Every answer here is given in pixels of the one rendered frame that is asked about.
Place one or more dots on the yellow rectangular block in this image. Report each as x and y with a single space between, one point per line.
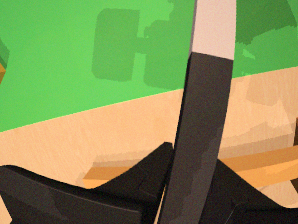
2 72

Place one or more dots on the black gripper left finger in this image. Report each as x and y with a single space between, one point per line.
134 197

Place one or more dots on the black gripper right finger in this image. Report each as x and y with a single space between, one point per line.
232 201

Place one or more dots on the green flat mat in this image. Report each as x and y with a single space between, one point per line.
70 56

